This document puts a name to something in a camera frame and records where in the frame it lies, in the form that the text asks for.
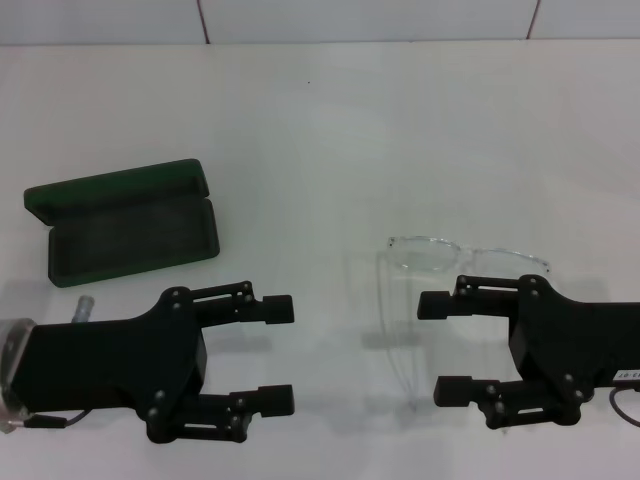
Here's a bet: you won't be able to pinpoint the green glasses case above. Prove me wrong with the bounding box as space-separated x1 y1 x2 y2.
23 158 221 290

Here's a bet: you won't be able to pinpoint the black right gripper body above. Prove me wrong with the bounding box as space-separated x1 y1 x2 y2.
507 273 640 417

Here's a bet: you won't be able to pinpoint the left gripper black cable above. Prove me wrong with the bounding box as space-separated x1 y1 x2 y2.
8 410 99 432

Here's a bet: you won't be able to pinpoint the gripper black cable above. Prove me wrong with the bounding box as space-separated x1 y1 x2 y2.
606 388 640 430
8 410 99 432

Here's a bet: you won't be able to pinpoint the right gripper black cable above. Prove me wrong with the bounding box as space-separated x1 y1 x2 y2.
606 388 640 430

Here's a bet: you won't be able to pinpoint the clear white glasses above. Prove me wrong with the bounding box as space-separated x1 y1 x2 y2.
374 234 555 415

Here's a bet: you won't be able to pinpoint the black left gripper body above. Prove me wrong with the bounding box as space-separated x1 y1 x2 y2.
8 286 208 445

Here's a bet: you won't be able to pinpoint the silver plug on left gripper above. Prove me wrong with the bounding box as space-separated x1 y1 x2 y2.
73 294 97 325

